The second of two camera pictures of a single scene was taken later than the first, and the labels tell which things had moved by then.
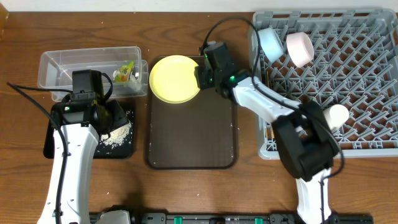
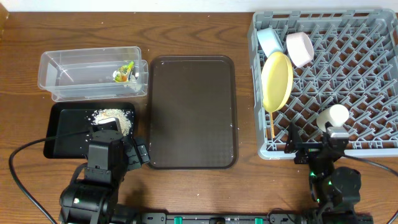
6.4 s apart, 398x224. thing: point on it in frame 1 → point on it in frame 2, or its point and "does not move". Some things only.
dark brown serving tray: (199, 134) does not move
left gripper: (120, 118) → (132, 152)
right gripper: (202, 76) → (310, 149)
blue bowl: (271, 43) does not move
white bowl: (300, 48) does not move
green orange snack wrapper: (122, 74) does not move
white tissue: (137, 83) does not move
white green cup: (336, 116) does not move
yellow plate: (172, 79) → (277, 81)
